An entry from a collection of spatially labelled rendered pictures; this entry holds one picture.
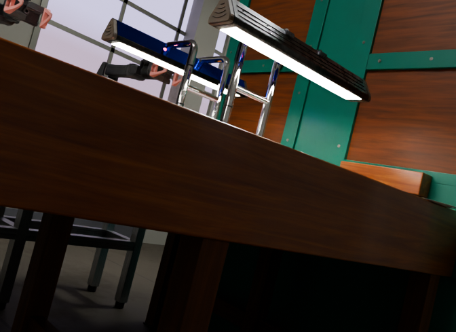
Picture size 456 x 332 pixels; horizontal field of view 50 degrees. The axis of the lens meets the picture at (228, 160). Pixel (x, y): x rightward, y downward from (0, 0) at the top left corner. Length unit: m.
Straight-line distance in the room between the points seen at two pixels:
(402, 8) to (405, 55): 0.19
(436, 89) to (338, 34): 0.49
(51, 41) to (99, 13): 0.51
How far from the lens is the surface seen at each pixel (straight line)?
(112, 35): 1.63
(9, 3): 1.77
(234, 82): 1.43
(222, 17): 1.19
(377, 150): 1.75
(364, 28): 1.95
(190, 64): 1.63
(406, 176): 1.60
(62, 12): 4.32
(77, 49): 4.35
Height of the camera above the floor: 0.66
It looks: 4 degrees up
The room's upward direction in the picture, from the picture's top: 14 degrees clockwise
